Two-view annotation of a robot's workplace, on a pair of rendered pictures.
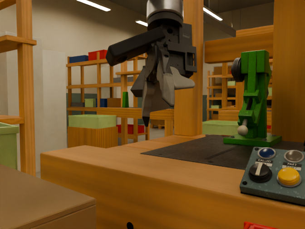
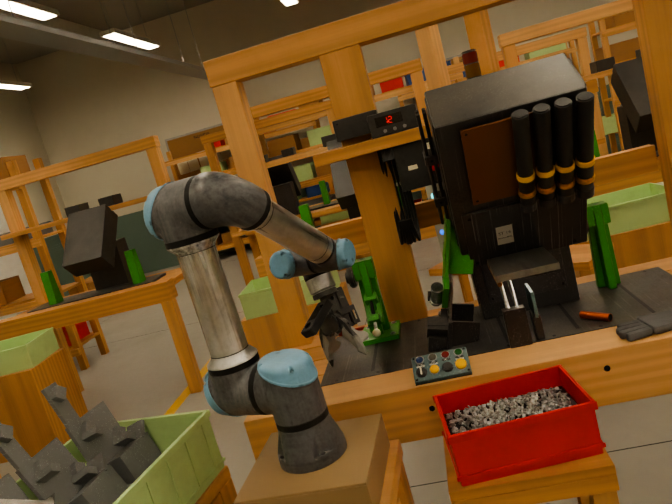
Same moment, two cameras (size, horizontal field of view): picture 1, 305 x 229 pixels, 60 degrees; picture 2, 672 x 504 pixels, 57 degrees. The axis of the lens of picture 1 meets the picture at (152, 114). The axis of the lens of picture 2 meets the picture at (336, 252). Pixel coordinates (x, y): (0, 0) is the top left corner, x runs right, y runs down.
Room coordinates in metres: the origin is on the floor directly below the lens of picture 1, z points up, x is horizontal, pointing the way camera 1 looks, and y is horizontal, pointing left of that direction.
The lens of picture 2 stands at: (-0.95, 0.67, 1.57)
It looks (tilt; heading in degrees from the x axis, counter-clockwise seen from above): 10 degrees down; 333
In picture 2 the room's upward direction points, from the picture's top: 15 degrees counter-clockwise
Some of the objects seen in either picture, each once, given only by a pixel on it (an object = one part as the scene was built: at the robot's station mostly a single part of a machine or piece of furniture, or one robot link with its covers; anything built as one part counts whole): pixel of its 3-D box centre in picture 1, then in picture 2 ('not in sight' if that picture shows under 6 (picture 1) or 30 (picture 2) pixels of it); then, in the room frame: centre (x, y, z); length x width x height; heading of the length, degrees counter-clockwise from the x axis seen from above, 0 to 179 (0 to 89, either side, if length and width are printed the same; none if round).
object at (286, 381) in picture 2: not in sight; (289, 384); (0.24, 0.25, 1.10); 0.13 x 0.12 x 0.14; 33
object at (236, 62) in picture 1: (238, 70); (350, 277); (0.83, -0.26, 1.12); 0.07 x 0.03 x 0.08; 143
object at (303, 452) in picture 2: not in sight; (307, 433); (0.24, 0.25, 0.98); 0.15 x 0.15 x 0.10
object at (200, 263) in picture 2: not in sight; (214, 300); (0.35, 0.33, 1.30); 0.15 x 0.12 x 0.55; 33
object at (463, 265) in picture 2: not in sight; (456, 249); (0.46, -0.44, 1.17); 0.13 x 0.12 x 0.20; 53
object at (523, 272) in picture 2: not in sight; (515, 258); (0.34, -0.54, 1.11); 0.39 x 0.16 x 0.03; 143
